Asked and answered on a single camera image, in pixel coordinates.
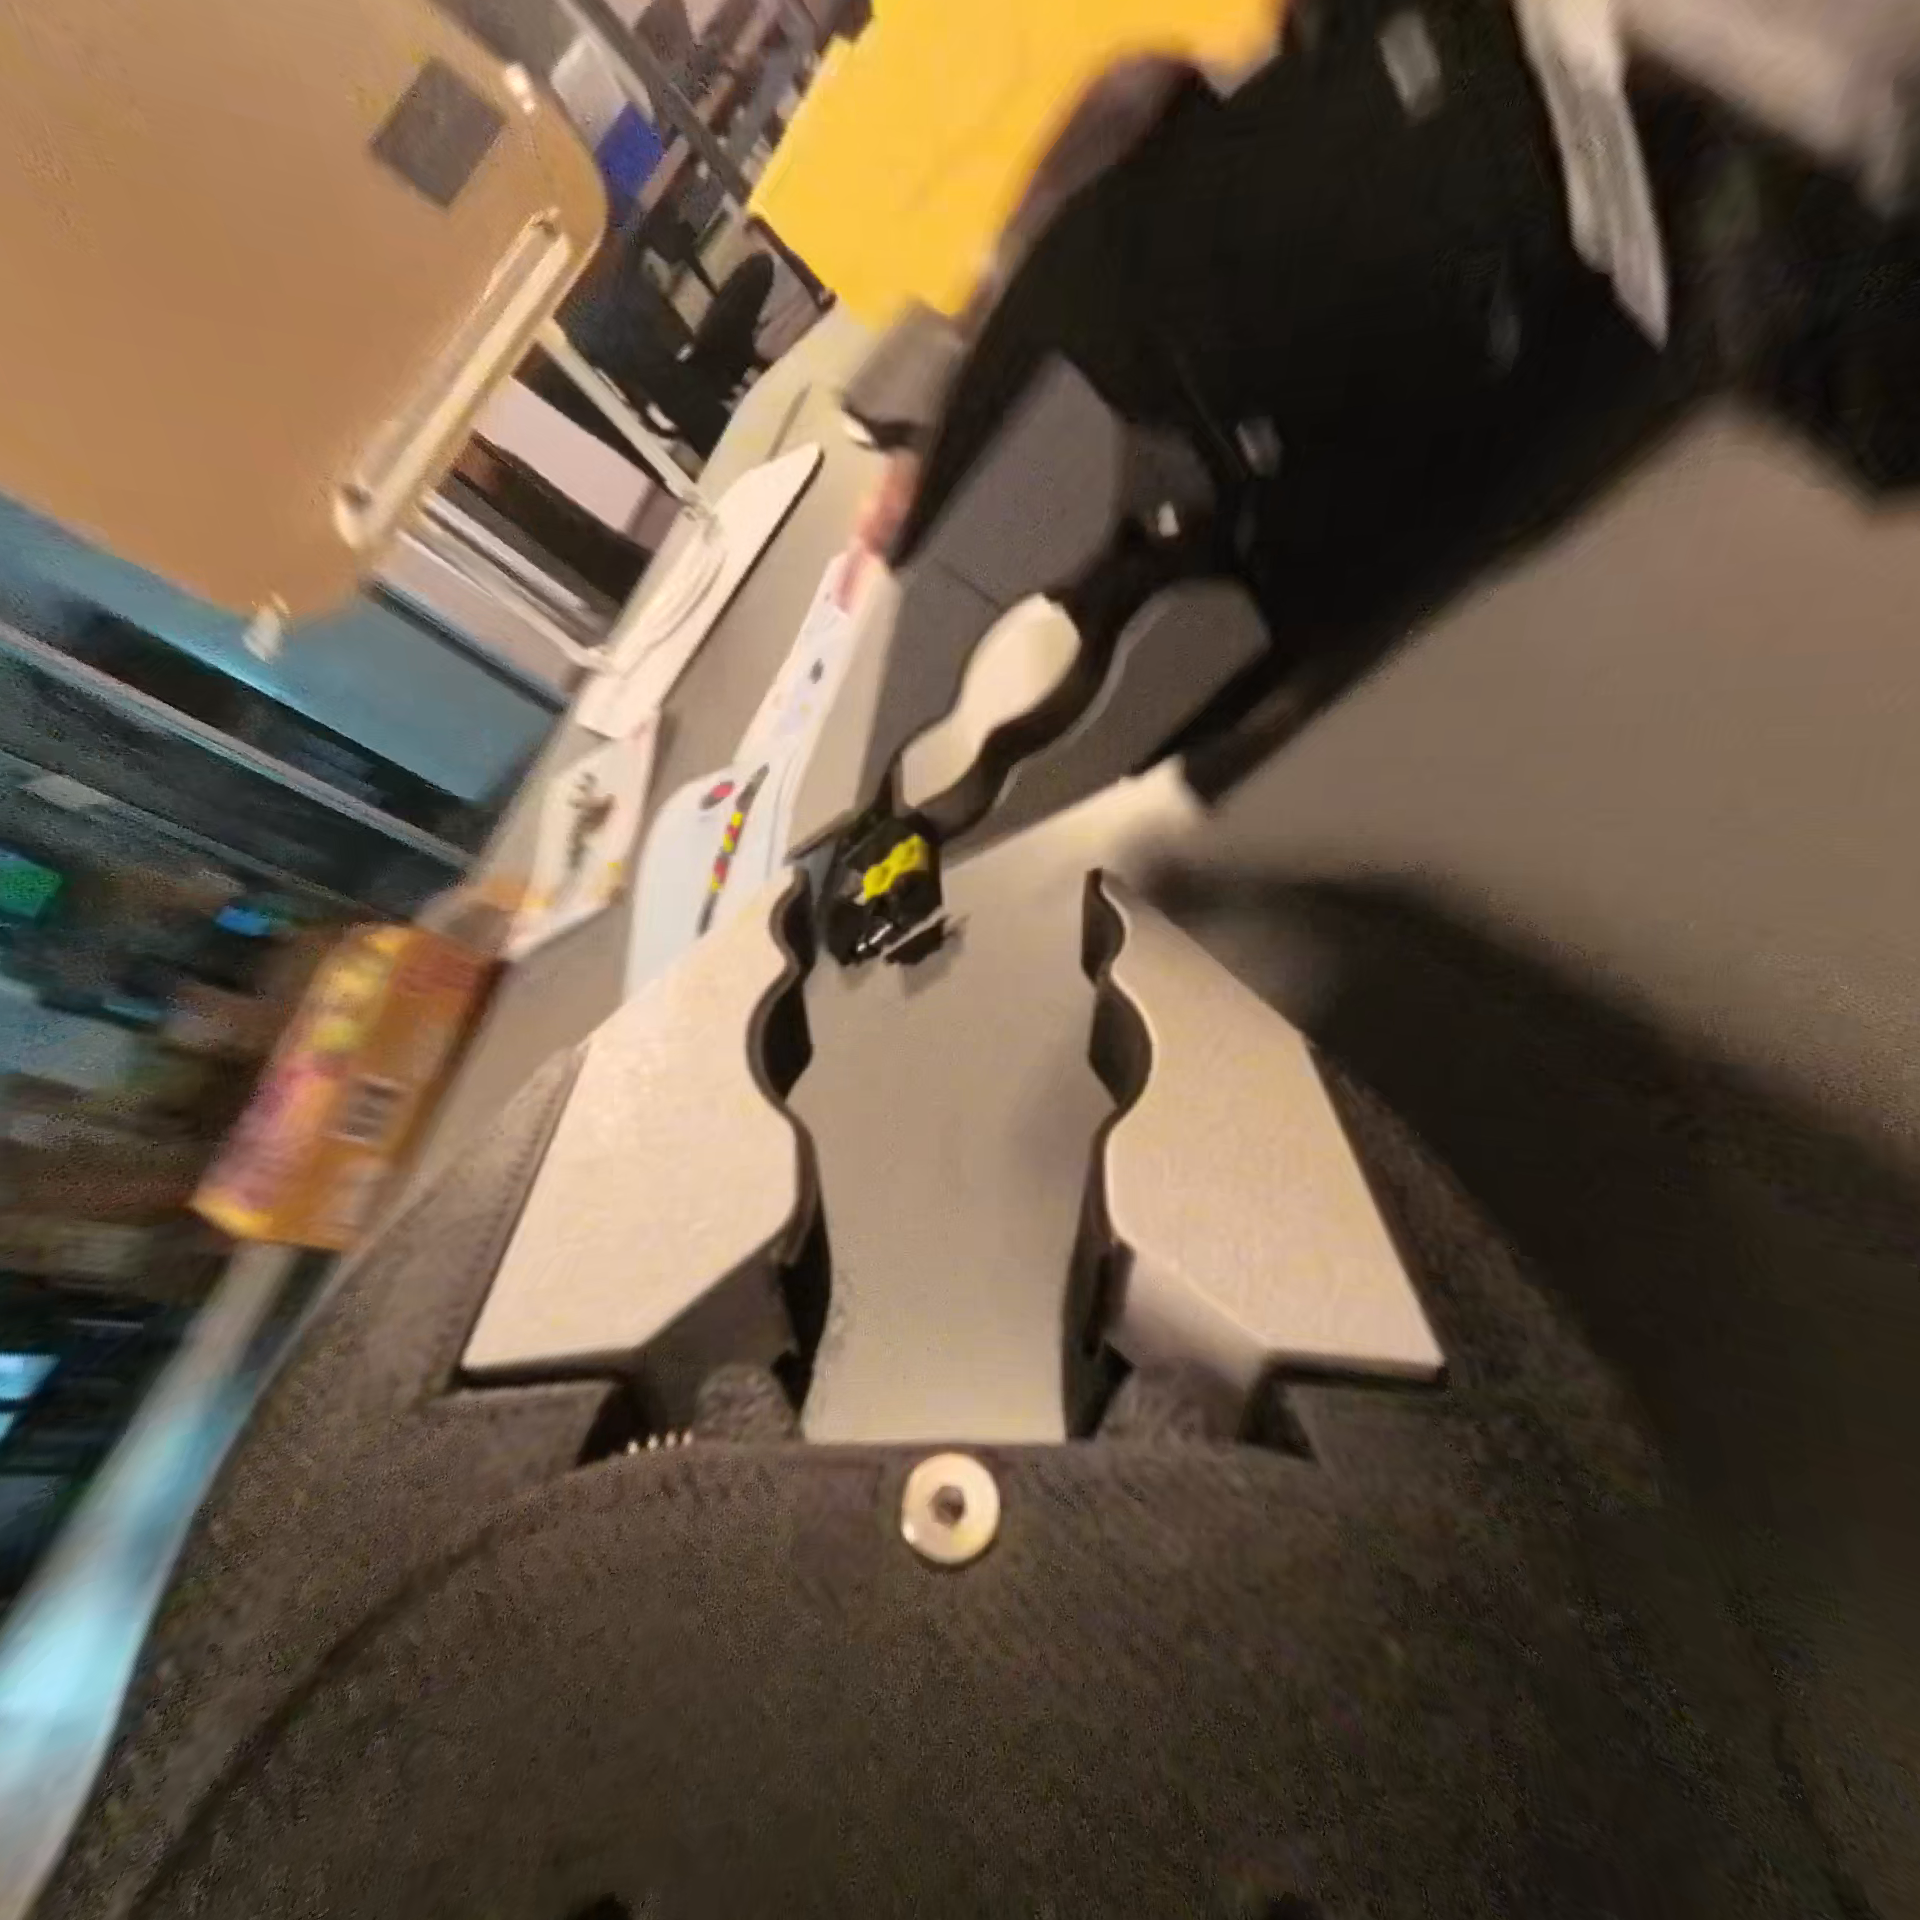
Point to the person's right hand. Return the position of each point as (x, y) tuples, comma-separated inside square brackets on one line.
[(891, 511)]

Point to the orange lego box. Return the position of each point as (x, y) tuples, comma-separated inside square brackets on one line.
[(344, 1078)]

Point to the open instruction booklet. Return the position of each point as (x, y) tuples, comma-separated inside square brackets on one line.
[(706, 857)]

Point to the black lego assembly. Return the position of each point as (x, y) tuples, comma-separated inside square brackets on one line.
[(887, 915)]

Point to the closed instruction booklet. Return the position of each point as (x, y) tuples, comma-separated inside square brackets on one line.
[(578, 839)]

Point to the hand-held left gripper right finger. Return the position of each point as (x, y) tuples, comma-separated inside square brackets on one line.
[(1261, 1227)]

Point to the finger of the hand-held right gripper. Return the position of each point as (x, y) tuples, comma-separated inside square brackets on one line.
[(1021, 480), (1188, 659)]

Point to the yellow plastic bin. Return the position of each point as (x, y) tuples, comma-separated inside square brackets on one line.
[(933, 150)]

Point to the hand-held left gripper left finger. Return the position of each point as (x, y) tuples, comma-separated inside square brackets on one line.
[(645, 1200)]

